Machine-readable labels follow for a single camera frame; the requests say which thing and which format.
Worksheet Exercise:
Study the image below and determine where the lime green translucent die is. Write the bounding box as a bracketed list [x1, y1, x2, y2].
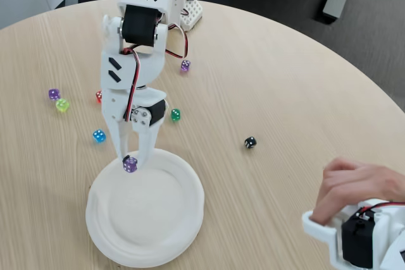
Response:
[55, 98, 71, 113]

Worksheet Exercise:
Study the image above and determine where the white leader arm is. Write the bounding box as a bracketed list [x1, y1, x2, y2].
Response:
[302, 199, 405, 270]

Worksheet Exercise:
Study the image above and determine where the white paper plate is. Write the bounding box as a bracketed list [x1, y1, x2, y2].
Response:
[85, 147, 206, 268]

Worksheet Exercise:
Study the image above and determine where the person's hand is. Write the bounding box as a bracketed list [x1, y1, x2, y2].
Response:
[309, 157, 405, 225]

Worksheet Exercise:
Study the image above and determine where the blue translucent die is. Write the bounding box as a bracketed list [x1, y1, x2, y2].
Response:
[92, 129, 107, 144]

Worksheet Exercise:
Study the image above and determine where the red black gripper cable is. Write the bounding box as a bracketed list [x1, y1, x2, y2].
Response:
[125, 47, 142, 123]

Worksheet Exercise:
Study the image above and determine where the red black wrist cable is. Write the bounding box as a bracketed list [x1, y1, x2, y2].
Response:
[165, 23, 189, 60]

